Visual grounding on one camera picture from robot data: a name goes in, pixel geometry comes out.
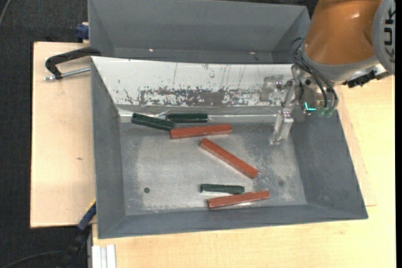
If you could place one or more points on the grey metal bin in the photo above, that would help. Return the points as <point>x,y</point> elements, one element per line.
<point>176,166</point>

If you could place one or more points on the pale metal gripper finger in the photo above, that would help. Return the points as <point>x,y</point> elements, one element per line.
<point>281,128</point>
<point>272,91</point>

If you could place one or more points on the dark green flat block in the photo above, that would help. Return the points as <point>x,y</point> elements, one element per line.
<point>187,117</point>
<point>152,122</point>
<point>221,189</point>

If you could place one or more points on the red-brown flat block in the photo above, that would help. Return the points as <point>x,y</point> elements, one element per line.
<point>201,131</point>
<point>238,199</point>
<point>228,158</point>

